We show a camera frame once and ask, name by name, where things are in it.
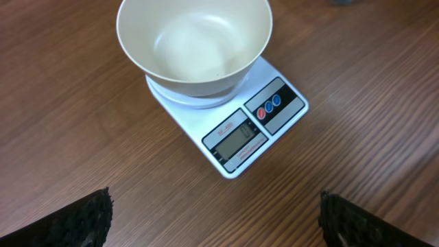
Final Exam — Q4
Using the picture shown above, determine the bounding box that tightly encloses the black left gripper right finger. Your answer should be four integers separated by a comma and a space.
318, 191, 432, 247

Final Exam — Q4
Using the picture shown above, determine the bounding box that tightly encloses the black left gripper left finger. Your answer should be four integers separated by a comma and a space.
1, 187, 113, 247

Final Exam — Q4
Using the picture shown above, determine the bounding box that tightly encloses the white digital kitchen scale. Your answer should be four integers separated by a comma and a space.
146, 57, 309, 179

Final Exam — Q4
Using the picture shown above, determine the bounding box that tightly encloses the cream white bowl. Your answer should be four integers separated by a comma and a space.
116, 0, 273, 97

